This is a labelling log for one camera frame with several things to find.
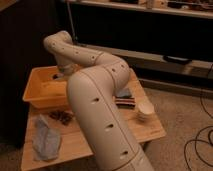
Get striped sponge stack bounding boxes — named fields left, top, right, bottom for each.
left=114, top=88, right=135, bottom=107

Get orange plastic tray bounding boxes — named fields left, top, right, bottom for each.
left=23, top=66, right=68, bottom=109

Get wooden table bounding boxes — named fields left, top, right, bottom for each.
left=20, top=68, right=167, bottom=171

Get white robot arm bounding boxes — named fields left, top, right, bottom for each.
left=44, top=31, right=154, bottom=171

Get white small bowl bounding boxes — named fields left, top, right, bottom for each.
left=138, top=102, right=155, bottom=120

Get blue grey cloth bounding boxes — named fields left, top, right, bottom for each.
left=33, top=115, right=61, bottom=161

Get grey metal shelf rail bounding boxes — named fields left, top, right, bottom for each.
left=80, top=44, right=213, bottom=80

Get black remote on shelf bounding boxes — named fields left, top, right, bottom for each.
left=163, top=56, right=192, bottom=65

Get black floor cables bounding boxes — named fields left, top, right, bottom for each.
left=184, top=63, right=213, bottom=169

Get dark grape bunch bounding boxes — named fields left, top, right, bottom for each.
left=49, top=111, right=73, bottom=126

